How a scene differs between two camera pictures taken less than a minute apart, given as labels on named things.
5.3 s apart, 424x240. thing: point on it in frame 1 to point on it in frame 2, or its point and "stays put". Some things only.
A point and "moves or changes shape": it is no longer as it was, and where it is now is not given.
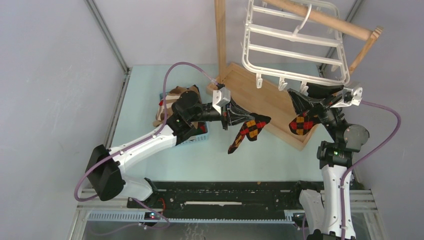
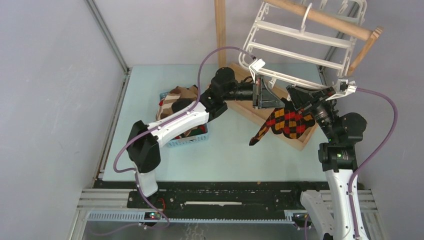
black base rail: (215, 197) stays put
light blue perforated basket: (194, 138) stays put
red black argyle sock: (300, 125) moves or changes shape
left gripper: (238, 115) to (262, 97)
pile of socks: (164, 109) stays put
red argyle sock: (250, 129) to (275, 121)
